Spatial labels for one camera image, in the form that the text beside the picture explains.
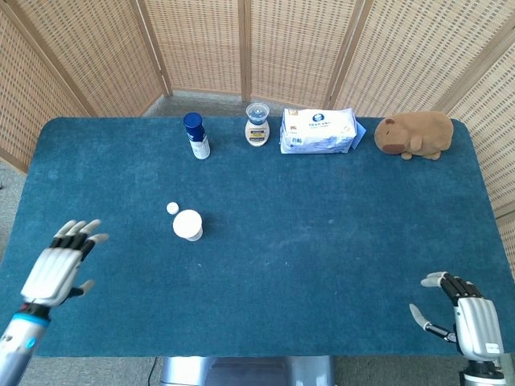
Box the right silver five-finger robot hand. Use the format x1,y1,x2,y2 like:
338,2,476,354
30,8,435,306
409,271,504,361

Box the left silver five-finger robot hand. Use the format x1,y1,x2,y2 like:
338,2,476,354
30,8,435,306
19,219,109,310

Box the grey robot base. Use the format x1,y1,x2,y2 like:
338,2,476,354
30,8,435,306
159,355,336,386

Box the blue-capped white bottle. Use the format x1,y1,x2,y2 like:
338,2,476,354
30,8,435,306
183,112,211,161

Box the small clear-lid bottle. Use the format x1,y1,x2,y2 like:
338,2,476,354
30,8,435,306
244,102,270,149

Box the brown capybara plush toy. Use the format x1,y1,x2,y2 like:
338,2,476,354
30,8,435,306
374,110,455,162

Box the blue table cloth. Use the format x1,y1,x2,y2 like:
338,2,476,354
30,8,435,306
0,116,515,359

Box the white tissue pack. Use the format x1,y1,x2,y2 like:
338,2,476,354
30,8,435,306
279,107,367,155

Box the woven bamboo folding screen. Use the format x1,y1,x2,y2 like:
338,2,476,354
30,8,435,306
0,0,515,226

